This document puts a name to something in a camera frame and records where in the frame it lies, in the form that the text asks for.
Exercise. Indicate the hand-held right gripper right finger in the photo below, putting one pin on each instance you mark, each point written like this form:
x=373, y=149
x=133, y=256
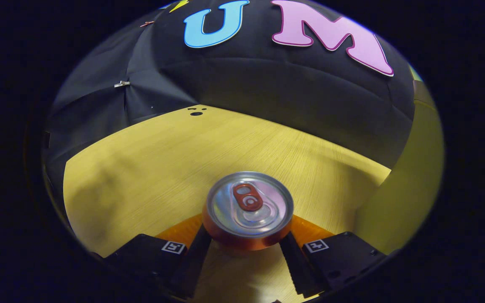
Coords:
x=297, y=265

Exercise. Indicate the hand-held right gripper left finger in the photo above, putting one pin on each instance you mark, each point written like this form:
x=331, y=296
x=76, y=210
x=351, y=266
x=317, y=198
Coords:
x=192, y=265

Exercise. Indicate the orange pop can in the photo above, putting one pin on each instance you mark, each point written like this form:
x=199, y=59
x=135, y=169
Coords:
x=249, y=210

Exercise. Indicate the pale green garbage bin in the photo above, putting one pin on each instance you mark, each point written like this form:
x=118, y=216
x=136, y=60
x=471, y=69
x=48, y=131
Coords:
x=406, y=189

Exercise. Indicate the wooden desktop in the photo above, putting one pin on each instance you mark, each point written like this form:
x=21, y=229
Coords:
x=162, y=168

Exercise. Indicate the black backdrop cloth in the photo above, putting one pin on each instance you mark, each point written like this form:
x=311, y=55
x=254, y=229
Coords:
x=267, y=92

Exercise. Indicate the silver metal clip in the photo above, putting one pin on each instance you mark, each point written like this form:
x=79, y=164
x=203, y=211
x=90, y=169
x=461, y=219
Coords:
x=121, y=84

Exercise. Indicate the copper metal clip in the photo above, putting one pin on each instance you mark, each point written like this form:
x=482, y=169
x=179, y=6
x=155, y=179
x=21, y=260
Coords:
x=146, y=23

